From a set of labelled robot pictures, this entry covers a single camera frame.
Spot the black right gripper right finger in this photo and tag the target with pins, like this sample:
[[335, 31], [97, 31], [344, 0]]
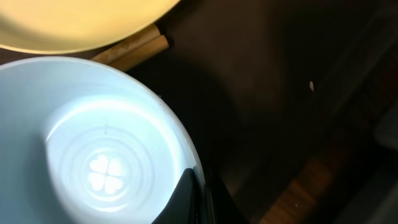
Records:
[[220, 207]]

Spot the yellow plate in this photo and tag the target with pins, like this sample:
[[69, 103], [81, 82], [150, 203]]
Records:
[[69, 26]]

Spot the dark brown tray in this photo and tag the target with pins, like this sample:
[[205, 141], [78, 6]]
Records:
[[271, 94]]

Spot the wooden chopstick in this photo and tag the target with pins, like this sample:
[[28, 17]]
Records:
[[141, 54], [125, 46]]

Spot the light blue bowl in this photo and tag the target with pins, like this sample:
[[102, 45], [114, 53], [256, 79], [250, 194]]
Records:
[[82, 142]]

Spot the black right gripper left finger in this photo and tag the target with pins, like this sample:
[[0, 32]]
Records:
[[182, 205]]

